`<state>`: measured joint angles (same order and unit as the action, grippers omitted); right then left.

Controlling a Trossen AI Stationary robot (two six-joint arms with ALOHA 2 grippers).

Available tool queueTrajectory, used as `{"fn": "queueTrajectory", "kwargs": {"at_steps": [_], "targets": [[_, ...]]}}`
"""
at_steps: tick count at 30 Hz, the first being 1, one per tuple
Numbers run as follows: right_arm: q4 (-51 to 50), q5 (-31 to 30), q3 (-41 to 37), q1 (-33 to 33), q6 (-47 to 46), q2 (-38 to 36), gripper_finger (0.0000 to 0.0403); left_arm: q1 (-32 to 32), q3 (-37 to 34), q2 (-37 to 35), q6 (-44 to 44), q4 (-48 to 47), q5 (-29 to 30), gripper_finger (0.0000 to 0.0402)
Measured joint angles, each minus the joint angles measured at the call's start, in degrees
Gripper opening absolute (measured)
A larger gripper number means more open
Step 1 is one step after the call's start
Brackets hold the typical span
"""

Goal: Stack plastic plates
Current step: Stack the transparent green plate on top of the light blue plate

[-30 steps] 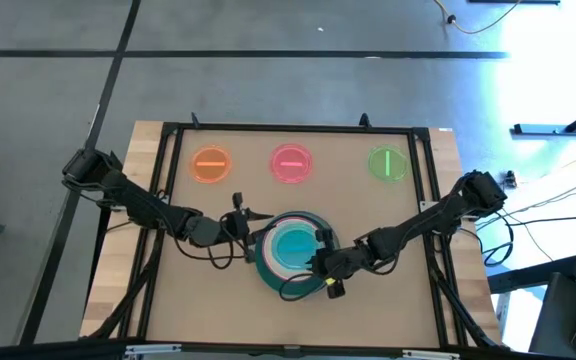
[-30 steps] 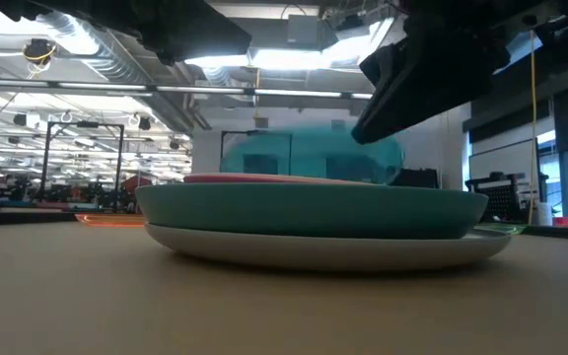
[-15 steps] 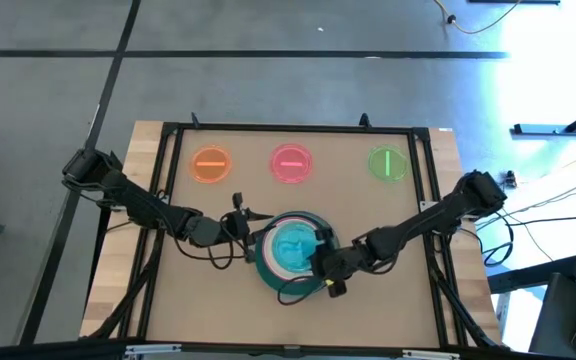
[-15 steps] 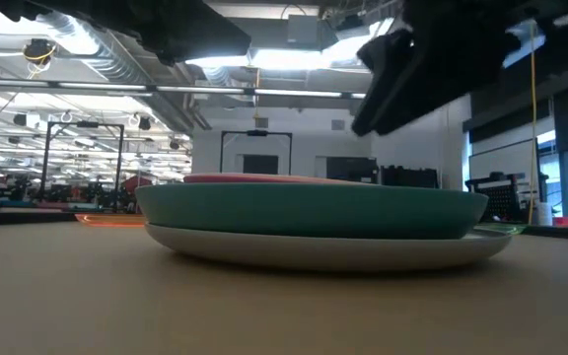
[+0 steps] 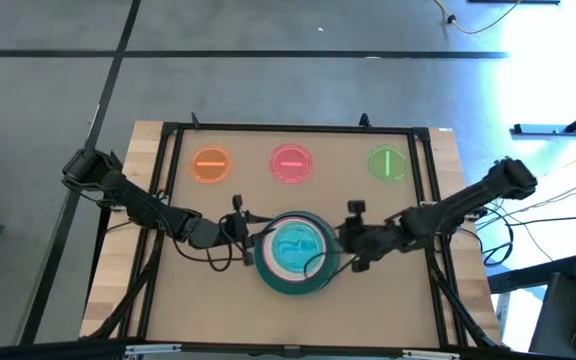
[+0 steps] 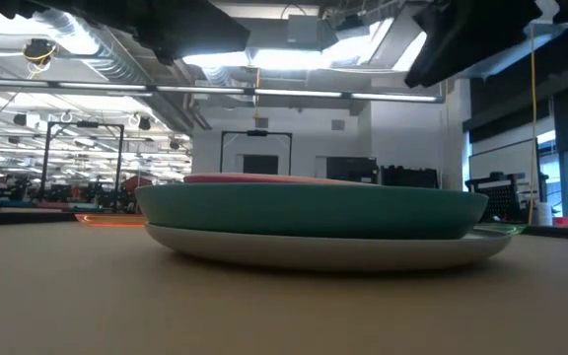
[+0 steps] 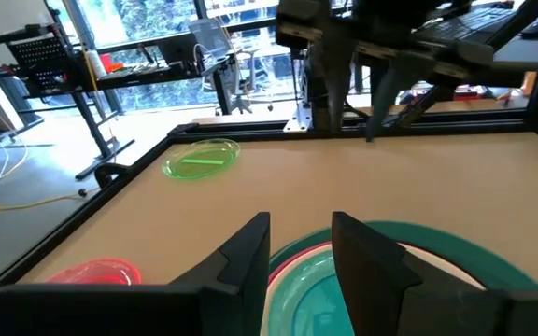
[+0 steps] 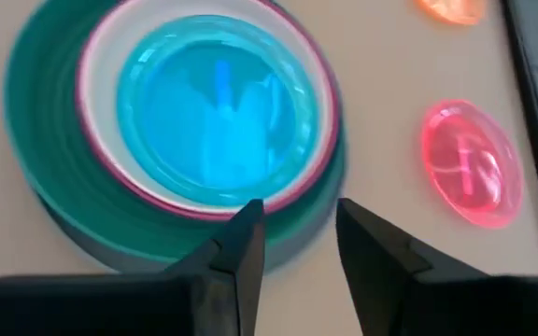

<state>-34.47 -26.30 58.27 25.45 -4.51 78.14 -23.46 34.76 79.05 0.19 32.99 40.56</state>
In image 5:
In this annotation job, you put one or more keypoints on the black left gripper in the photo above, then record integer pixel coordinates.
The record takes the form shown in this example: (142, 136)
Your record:
(215, 232)

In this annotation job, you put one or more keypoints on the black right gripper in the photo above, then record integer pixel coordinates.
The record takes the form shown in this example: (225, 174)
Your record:
(373, 239)

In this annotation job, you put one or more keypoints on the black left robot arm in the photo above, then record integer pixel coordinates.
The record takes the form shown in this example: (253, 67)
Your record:
(133, 200)

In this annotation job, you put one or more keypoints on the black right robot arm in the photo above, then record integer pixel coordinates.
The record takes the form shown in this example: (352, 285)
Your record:
(468, 197)

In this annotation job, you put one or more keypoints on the cyan plastic plate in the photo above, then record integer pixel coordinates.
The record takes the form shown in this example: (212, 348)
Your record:
(298, 247)

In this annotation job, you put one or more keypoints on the small pink plastic plate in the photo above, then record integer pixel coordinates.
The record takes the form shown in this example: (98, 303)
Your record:
(291, 163)

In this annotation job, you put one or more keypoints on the small orange plastic plate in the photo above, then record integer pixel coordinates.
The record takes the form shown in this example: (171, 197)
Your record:
(211, 164)

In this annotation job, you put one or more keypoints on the brown board mat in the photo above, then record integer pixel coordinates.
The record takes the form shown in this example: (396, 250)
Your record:
(293, 315)

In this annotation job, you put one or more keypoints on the small green plastic plate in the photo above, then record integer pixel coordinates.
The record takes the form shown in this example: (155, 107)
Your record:
(388, 163)

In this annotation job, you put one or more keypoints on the black table leg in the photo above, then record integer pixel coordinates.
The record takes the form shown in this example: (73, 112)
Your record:
(558, 129)

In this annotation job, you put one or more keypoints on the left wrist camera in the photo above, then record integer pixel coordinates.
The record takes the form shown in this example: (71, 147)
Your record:
(238, 202)

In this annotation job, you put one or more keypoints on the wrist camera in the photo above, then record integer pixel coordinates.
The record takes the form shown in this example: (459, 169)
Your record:
(356, 206)
(238, 202)

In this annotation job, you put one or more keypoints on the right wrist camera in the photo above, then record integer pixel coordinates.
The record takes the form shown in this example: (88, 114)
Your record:
(356, 206)

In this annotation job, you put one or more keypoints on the black metal table frame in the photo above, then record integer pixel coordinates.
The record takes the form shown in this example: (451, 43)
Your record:
(293, 128)

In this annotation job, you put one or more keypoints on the silver metal bracket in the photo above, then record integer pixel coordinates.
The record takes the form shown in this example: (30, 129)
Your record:
(153, 349)
(430, 355)

